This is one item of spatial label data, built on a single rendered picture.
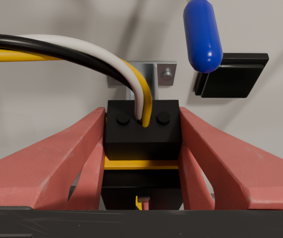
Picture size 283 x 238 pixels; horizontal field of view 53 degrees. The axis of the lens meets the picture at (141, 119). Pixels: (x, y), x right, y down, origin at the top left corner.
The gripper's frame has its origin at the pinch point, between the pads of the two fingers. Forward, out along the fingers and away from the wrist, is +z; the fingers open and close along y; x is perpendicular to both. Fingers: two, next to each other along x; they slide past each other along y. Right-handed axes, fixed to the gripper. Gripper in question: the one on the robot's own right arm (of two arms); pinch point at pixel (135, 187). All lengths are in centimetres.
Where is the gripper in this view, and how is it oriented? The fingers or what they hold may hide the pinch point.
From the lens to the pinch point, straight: 27.7
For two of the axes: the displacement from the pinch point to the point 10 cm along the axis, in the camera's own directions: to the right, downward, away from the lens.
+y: -10.0, 0.3, -0.2
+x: 0.0, 6.8, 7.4
